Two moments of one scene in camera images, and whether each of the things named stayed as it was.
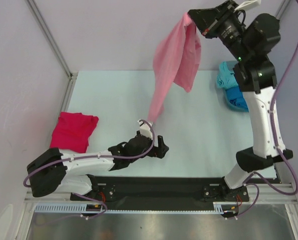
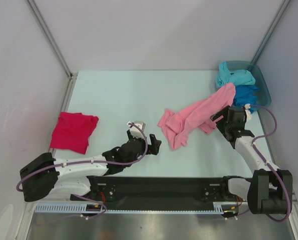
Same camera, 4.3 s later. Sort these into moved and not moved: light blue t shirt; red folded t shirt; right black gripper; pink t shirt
Moved: right black gripper; pink t shirt
Not moved: red folded t shirt; light blue t shirt
